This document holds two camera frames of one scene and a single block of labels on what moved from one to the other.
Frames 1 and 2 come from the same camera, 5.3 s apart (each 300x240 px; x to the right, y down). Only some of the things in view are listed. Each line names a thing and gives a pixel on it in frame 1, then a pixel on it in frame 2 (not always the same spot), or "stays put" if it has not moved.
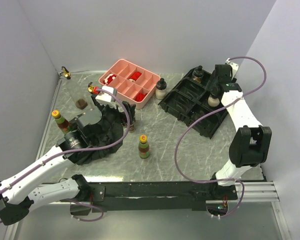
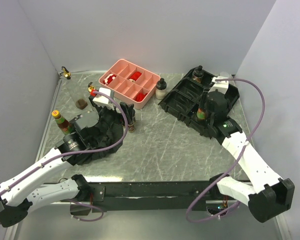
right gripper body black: x=211 y=82 → x=205 y=100
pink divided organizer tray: x=136 y=86 stays put
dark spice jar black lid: x=132 y=124 stays put
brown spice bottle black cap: x=198 y=73 stays put
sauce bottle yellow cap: x=63 y=123 stays put
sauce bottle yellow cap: x=143 y=147 → x=201 y=114
